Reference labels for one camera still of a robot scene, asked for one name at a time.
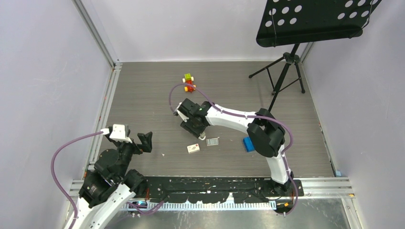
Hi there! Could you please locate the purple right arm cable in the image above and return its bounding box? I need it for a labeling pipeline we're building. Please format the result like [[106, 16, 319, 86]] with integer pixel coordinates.
[[168, 83, 299, 216]]

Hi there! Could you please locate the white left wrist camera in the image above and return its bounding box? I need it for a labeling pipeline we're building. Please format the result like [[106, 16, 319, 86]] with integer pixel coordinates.
[[100, 124, 132, 143]]

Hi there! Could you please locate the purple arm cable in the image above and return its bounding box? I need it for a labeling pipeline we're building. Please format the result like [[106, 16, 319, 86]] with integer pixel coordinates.
[[168, 83, 299, 216], [50, 131, 165, 229]]

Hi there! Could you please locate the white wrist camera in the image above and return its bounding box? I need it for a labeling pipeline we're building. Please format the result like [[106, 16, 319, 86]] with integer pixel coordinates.
[[100, 124, 132, 143], [173, 104, 189, 122]]

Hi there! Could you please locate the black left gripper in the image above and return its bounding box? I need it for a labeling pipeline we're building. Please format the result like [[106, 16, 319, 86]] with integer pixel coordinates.
[[115, 130, 152, 179]]

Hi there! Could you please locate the black music stand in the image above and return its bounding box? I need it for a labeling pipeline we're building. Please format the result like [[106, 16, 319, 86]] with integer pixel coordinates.
[[256, 0, 380, 97]]

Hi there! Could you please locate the blue green white brick block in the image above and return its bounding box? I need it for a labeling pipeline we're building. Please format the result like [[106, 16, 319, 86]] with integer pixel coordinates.
[[243, 137, 255, 153]]

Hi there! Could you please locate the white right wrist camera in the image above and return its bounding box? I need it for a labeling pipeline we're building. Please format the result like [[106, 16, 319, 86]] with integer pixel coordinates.
[[173, 104, 189, 122]]

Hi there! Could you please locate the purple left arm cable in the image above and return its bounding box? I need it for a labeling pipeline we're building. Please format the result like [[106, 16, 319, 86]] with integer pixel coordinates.
[[50, 131, 165, 229]]

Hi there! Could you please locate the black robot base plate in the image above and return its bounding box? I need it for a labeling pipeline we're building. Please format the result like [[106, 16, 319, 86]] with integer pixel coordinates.
[[135, 176, 304, 204]]

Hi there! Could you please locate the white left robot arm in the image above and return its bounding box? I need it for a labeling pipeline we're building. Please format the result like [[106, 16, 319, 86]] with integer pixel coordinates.
[[65, 124, 153, 229]]

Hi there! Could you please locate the white staple box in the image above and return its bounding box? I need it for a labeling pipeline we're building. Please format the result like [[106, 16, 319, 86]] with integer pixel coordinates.
[[187, 144, 200, 154]]

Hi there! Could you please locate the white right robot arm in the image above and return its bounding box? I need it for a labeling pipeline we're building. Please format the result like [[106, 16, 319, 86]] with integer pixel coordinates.
[[173, 99, 292, 196]]

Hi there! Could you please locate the red green toy brick car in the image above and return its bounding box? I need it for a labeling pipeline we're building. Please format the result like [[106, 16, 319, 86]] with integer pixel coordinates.
[[182, 73, 195, 93]]

